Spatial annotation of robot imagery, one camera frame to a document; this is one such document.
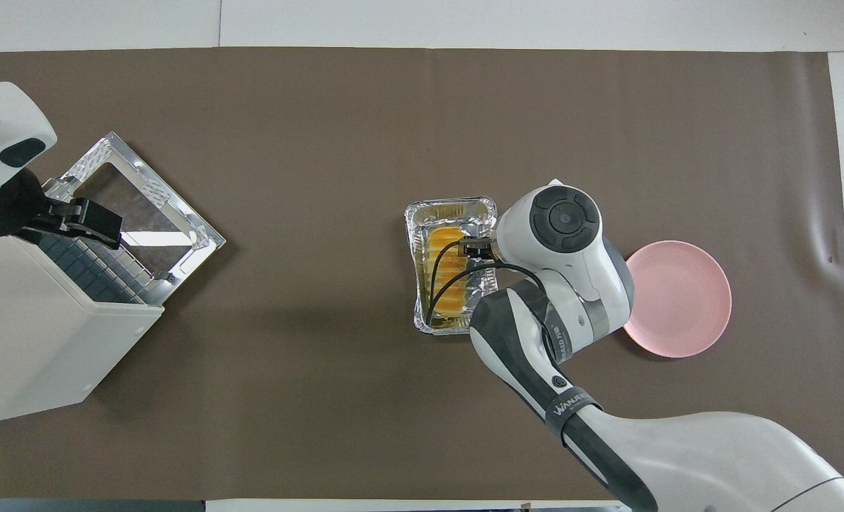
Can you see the pink round plate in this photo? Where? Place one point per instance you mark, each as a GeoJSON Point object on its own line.
{"type": "Point", "coordinates": [685, 299]}

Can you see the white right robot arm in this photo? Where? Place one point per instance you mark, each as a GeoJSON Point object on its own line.
{"type": "Point", "coordinates": [677, 448]}

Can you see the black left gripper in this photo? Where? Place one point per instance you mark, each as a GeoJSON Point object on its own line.
{"type": "Point", "coordinates": [9, 210]}

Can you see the aluminium foil tray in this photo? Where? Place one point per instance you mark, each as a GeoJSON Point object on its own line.
{"type": "Point", "coordinates": [418, 270]}

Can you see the brown table mat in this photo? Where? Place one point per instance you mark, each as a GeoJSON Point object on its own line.
{"type": "Point", "coordinates": [322, 142]}

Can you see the cream toaster oven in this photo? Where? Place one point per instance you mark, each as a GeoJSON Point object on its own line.
{"type": "Point", "coordinates": [38, 341]}

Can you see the sliced yellow bread loaf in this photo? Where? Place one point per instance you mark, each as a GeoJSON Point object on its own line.
{"type": "Point", "coordinates": [444, 277]}

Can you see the silver glass oven door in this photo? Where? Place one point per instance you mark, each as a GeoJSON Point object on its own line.
{"type": "Point", "coordinates": [144, 213]}

